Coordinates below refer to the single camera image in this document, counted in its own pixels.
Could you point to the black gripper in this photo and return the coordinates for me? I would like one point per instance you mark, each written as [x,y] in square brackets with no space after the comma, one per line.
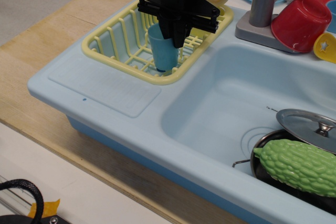
[180,16]

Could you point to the blue plastic cup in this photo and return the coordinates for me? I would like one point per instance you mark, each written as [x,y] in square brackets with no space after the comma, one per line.
[165,55]

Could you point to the red plastic cup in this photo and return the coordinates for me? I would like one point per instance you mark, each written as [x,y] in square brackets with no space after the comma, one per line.
[299,25]

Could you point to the yellow dish rack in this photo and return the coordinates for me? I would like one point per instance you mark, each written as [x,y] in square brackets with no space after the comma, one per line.
[122,43]

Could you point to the grey toy faucet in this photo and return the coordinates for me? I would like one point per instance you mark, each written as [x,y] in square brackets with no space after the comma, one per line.
[255,25]

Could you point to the light blue toy sink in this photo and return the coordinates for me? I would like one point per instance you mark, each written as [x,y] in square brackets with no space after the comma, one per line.
[200,130]

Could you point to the yellow star scoop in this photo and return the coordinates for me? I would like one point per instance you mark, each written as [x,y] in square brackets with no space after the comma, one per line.
[324,47]

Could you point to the steel pot lid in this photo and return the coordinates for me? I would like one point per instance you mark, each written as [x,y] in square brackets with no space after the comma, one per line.
[317,130]

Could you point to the green bitter gourd toy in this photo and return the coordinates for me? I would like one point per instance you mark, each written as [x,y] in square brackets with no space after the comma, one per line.
[299,165]

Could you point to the yellow tape piece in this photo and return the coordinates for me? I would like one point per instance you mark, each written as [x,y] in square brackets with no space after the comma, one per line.
[50,209]

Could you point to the steel pot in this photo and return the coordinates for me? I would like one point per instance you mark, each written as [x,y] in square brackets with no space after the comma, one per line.
[324,203]

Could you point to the black device base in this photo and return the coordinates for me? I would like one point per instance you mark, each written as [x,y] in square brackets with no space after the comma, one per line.
[18,219]

